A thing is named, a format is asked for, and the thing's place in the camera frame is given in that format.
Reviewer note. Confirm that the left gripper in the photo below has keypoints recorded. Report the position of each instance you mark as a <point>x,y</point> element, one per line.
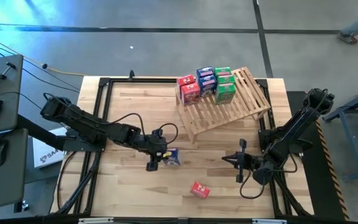
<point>155,147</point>

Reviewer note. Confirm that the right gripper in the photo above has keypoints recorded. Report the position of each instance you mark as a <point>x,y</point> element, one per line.
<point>249,162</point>

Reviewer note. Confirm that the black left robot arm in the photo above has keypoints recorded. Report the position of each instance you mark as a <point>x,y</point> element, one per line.
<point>82,121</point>

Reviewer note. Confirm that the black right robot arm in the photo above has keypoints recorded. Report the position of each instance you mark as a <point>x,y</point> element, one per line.
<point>291,133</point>

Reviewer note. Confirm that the wooden slatted shelf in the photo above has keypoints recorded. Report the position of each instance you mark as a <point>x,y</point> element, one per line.
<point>244,93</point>

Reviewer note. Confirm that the white label strip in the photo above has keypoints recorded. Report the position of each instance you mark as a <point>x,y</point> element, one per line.
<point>269,221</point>
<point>95,220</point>

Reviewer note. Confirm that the small black clamp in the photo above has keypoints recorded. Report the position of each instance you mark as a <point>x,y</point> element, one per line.
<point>131,74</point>

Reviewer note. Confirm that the black platform with hazard stripe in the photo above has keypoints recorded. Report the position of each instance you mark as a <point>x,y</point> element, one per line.
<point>319,186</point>

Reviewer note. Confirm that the white printed cardboard box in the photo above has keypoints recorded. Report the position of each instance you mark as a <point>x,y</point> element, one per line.
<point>47,154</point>

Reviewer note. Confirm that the metal desk clamp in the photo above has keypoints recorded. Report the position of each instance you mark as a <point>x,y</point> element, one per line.
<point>22,206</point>

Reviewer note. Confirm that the grey desk top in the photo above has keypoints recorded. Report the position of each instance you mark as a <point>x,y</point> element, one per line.
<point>9,102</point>
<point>2,186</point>

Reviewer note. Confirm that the person's shoe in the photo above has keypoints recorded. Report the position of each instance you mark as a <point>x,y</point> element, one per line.
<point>347,38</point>

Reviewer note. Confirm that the black aluminium table frame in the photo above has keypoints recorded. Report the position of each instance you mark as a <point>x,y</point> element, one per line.
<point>126,80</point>

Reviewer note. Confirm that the blue-grey metal cart frame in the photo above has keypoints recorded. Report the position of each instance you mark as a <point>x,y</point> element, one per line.
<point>350,102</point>

